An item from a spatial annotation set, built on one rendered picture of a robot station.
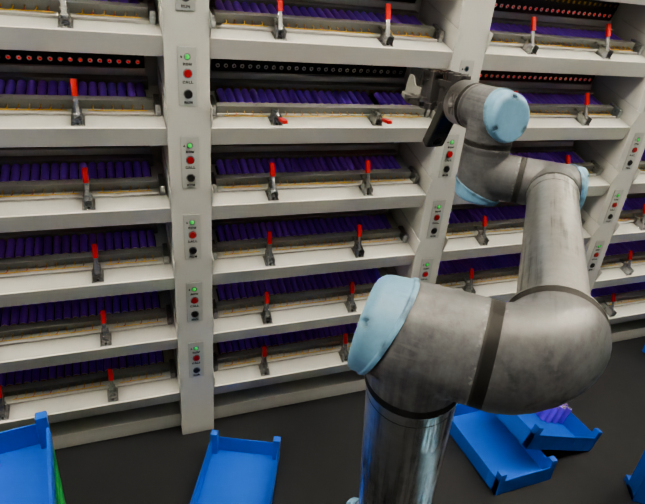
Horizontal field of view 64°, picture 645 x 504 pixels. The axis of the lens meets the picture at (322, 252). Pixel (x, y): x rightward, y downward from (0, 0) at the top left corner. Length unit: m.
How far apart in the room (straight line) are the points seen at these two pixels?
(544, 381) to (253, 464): 1.19
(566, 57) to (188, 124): 1.04
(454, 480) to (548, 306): 1.16
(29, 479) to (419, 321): 0.83
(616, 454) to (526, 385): 1.47
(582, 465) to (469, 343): 1.40
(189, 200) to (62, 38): 0.42
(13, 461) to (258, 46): 0.96
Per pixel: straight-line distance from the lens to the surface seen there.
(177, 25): 1.19
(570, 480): 1.84
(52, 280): 1.40
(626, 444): 2.06
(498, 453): 1.81
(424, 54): 1.39
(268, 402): 1.76
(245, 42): 1.22
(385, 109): 1.42
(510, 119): 1.03
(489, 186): 1.06
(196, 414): 1.67
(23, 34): 1.21
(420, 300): 0.54
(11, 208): 1.33
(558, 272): 0.68
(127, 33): 1.19
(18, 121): 1.26
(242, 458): 1.64
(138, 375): 1.62
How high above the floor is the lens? 1.24
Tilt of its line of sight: 27 degrees down
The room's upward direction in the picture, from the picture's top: 5 degrees clockwise
